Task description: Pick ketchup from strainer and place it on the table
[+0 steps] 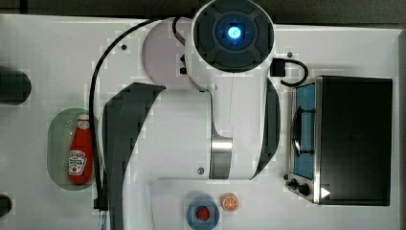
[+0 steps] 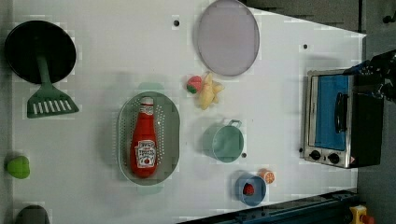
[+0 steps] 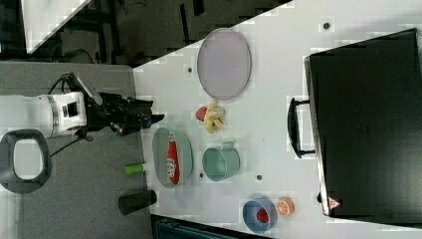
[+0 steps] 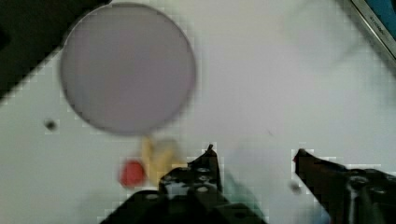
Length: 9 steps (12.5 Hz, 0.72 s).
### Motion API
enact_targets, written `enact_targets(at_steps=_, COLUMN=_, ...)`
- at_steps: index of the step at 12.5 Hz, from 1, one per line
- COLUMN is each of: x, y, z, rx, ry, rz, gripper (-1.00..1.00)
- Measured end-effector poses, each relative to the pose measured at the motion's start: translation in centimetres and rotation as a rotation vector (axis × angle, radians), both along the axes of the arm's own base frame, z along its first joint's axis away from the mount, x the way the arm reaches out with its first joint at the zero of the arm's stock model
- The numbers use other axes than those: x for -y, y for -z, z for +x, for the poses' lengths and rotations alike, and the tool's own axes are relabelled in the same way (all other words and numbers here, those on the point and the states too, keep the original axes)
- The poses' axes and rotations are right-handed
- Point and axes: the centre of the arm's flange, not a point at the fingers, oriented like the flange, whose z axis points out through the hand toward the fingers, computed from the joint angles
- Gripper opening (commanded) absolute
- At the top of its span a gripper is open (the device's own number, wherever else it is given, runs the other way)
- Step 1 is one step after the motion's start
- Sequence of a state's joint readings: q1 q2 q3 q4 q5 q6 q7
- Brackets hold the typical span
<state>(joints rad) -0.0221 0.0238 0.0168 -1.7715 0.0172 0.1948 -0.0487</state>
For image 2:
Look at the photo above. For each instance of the toy strawberry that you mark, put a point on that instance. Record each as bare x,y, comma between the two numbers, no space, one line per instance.
194,84

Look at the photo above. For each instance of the red ketchup bottle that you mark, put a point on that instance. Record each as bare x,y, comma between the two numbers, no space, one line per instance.
143,149

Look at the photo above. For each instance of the red toy raspberry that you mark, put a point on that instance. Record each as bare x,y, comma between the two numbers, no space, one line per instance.
248,190

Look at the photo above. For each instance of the green toy pepper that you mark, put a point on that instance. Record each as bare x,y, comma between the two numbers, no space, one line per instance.
19,167

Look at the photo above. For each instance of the yellow toy banana peel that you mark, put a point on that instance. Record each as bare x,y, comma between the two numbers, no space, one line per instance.
209,92

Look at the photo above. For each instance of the grey round plate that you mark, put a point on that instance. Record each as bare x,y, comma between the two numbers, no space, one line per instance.
228,38

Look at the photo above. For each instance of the green slotted spatula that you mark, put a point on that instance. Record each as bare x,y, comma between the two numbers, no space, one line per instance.
48,101

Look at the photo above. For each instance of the blue bowl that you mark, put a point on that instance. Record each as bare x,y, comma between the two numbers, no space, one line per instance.
259,185

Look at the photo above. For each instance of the teal metal cup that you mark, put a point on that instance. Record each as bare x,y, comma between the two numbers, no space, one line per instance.
224,142

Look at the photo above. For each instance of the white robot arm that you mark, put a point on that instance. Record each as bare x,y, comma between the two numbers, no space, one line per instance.
381,69

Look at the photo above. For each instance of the green oval strainer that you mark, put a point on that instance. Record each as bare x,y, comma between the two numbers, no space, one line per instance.
166,126

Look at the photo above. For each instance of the toy orange slice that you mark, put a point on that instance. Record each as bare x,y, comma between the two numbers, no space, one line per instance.
267,175

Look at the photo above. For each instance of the black frying pan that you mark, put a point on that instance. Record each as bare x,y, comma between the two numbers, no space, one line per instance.
55,44

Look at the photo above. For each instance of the yellow red clamp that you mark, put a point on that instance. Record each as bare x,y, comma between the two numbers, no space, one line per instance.
360,216

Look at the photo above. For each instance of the dark grey cup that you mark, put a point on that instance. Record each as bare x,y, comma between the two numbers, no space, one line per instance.
33,214

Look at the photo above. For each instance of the black toaster oven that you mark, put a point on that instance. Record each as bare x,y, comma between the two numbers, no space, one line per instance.
343,120

